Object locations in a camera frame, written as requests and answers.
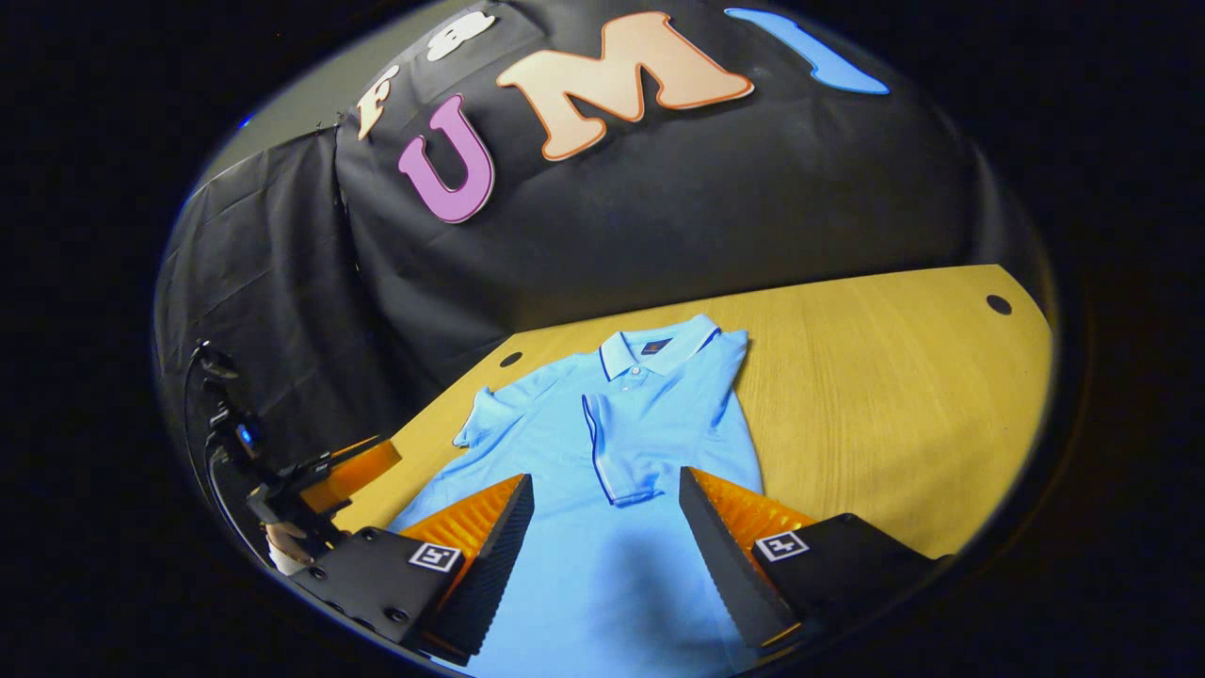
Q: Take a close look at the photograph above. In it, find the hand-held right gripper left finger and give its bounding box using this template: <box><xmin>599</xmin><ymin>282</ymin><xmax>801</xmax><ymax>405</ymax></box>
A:
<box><xmin>287</xmin><ymin>473</ymin><xmax>536</xmax><ymax>665</ymax></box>

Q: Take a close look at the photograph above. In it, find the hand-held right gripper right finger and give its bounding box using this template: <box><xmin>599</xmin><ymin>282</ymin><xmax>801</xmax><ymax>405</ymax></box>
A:
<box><xmin>678</xmin><ymin>465</ymin><xmax>954</xmax><ymax>653</ymax></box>

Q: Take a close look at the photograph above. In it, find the light blue T-shirt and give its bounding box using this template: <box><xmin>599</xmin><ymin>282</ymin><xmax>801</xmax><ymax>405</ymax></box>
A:
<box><xmin>388</xmin><ymin>314</ymin><xmax>765</xmax><ymax>678</ymax></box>

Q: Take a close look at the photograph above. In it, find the black backdrop cloth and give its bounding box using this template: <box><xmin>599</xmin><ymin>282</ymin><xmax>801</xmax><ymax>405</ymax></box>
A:
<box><xmin>155</xmin><ymin>0</ymin><xmax>1055</xmax><ymax>453</ymax></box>

